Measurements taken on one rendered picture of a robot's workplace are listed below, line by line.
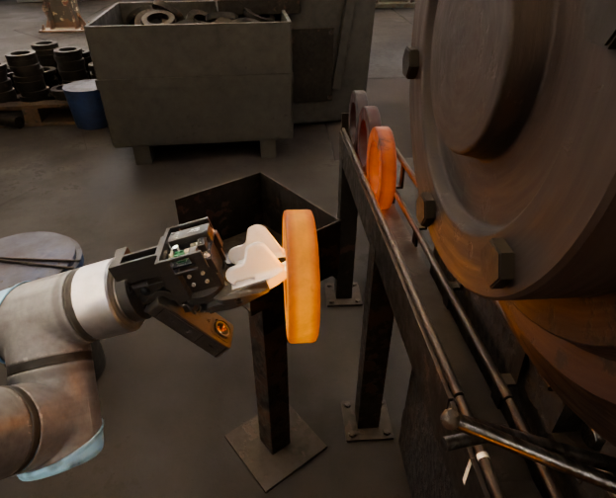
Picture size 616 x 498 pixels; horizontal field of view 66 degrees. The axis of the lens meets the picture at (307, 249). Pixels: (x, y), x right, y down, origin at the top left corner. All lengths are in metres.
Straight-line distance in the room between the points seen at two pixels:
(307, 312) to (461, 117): 0.28
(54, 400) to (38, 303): 0.11
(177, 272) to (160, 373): 1.10
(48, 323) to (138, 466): 0.87
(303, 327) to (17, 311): 0.32
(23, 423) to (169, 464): 0.88
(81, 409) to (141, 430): 0.89
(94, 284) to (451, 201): 0.39
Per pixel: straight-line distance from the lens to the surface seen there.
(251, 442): 1.40
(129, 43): 2.75
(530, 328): 0.39
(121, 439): 1.50
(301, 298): 0.49
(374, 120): 1.22
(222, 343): 0.60
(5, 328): 0.64
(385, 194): 1.05
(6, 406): 0.56
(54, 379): 0.61
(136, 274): 0.56
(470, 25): 0.29
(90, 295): 0.58
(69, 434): 0.61
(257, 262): 0.53
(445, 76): 0.32
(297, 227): 0.51
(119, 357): 1.70
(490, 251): 0.25
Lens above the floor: 1.17
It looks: 35 degrees down
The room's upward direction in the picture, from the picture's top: straight up
